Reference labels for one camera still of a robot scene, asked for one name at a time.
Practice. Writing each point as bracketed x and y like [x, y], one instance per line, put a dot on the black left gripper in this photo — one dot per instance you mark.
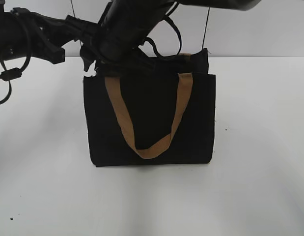
[48, 35]

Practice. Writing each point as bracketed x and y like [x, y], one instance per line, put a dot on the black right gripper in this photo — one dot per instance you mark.
[118, 48]

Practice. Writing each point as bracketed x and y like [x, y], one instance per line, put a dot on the black canvas tote bag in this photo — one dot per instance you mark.
[137, 118]

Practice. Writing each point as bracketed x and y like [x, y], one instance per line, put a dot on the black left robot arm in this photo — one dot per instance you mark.
[26, 34]

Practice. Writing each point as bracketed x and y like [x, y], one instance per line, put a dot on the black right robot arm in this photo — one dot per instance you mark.
[136, 12]

